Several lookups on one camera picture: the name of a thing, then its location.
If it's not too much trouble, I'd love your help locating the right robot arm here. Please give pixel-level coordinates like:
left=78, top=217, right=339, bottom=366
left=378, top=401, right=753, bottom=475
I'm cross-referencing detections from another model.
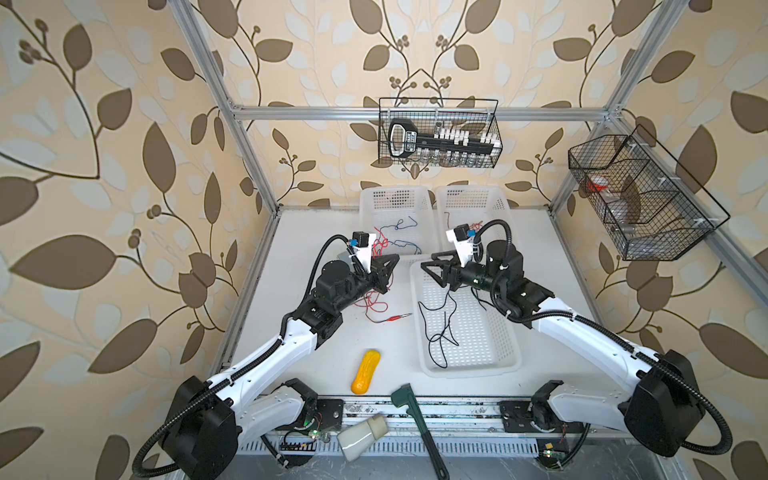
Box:
left=420, top=219, right=733, bottom=457

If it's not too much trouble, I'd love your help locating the black wire basket wall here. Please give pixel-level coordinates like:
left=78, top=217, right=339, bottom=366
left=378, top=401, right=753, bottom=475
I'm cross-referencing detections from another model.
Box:
left=568, top=125, right=731, bottom=262
left=378, top=96, right=504, bottom=169

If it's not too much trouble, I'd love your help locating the green handled wrench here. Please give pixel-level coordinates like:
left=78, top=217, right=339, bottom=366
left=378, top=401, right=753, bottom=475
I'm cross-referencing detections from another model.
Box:
left=390, top=384, right=450, bottom=480

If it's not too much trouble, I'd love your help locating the white basket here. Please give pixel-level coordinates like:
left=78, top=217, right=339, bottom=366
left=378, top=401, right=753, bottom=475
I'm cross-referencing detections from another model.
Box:
left=409, top=263, right=522, bottom=378
left=436, top=185, right=521, bottom=250
left=359, top=186, right=440, bottom=257

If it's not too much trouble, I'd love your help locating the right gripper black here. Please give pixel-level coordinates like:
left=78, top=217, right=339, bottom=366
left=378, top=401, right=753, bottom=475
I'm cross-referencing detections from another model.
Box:
left=422, top=249, right=505, bottom=298

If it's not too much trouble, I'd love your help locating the red object in wire basket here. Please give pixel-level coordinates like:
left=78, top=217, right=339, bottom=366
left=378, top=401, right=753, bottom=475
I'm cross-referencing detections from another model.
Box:
left=585, top=175, right=610, bottom=193

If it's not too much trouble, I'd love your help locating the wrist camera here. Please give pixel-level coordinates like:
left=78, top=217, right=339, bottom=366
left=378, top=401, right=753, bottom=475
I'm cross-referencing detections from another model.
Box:
left=349, top=231, right=377, bottom=273
left=446, top=224, right=479, bottom=267

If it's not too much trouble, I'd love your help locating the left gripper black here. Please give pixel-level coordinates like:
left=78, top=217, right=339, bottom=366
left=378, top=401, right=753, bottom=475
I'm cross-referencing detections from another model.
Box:
left=331, top=250, right=397, bottom=316

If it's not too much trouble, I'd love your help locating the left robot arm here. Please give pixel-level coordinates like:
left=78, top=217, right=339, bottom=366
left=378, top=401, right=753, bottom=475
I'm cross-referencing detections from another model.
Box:
left=132, top=231, right=400, bottom=479

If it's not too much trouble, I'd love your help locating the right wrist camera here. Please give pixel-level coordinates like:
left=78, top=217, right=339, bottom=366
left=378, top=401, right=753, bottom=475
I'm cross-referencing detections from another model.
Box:
left=446, top=224, right=479, bottom=267

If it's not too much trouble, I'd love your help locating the black wire basket right wall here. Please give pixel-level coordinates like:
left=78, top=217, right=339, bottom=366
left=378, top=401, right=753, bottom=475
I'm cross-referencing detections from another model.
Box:
left=568, top=125, right=731, bottom=262

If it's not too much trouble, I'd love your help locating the white plastic bottle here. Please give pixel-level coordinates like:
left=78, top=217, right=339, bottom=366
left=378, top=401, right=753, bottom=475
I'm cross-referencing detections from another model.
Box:
left=337, top=414, right=389, bottom=462

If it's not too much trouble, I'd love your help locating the black wire basket back wall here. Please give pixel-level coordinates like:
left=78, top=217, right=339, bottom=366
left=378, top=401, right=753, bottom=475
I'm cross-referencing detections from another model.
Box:
left=378, top=96, right=504, bottom=169

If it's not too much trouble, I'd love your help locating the white basket front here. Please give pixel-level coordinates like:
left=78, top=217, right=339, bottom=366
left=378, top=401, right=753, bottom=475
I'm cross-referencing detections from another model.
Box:
left=409, top=263, right=522, bottom=378

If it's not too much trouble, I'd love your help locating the white basket back left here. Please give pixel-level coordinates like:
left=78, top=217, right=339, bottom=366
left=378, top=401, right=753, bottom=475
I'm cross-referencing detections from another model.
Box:
left=359, top=186, right=440, bottom=257

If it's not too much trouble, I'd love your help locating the aluminium frame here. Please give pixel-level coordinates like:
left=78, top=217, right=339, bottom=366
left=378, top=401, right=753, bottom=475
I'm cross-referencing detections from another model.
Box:
left=167, top=0, right=768, bottom=480

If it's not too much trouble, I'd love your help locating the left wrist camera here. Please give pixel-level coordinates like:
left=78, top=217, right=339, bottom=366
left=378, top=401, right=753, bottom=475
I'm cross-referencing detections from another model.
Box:
left=349, top=231, right=377, bottom=273

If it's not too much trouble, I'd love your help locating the black cable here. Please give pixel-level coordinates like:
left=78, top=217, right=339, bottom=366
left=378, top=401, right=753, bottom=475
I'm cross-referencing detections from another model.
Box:
left=417, top=287, right=463, bottom=370

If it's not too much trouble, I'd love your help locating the black socket holder tool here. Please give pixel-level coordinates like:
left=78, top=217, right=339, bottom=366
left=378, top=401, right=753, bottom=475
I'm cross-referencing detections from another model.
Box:
left=383, top=118, right=503, bottom=159

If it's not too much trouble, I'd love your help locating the yellow plastic corn toy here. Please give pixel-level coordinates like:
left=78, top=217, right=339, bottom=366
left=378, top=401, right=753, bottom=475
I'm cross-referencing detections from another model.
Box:
left=350, top=350, right=381, bottom=395

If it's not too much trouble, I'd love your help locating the white basket back right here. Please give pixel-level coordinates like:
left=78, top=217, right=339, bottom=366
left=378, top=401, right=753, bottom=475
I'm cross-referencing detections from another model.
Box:
left=436, top=185, right=521, bottom=250

